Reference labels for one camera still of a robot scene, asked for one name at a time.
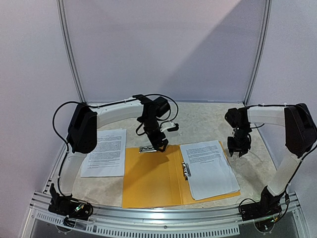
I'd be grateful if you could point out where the chrome side folder clip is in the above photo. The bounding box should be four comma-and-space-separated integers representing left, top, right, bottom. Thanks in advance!
139, 146, 156, 153

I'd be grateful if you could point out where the aluminium frame post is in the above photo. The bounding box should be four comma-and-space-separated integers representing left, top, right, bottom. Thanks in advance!
242, 0, 272, 105
56, 0, 86, 102

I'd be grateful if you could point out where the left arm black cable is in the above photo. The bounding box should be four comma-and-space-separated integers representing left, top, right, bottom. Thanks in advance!
52, 100, 82, 147

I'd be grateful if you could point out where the chrome folder spring clip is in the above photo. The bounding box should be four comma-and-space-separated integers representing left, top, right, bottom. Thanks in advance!
182, 162, 191, 180

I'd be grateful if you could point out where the left aluminium frame post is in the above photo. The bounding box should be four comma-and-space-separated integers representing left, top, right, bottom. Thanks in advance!
56, 0, 86, 102

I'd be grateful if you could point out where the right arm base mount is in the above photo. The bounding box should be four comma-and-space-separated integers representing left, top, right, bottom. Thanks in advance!
238, 194, 290, 223

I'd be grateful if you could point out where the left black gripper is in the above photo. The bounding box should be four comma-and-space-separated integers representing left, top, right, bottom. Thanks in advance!
142, 117, 169, 153

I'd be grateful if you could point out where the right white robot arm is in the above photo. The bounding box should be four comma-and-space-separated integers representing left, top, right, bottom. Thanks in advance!
224, 103, 317, 197

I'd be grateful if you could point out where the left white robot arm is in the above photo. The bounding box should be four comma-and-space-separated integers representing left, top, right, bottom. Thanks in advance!
50, 94, 178, 215

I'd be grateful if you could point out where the aluminium front rail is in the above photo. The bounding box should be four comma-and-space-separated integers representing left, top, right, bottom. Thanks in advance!
22, 192, 309, 238

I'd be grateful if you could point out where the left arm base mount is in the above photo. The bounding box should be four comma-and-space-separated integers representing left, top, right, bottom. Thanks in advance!
48, 183, 94, 221

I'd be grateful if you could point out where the stack of printed papers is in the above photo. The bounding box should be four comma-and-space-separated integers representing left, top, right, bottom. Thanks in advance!
80, 129, 126, 178

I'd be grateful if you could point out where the right aluminium frame post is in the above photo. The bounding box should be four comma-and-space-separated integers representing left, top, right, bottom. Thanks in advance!
242, 0, 272, 105

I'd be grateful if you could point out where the orange file folder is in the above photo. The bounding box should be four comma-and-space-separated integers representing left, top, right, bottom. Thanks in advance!
122, 145, 241, 208

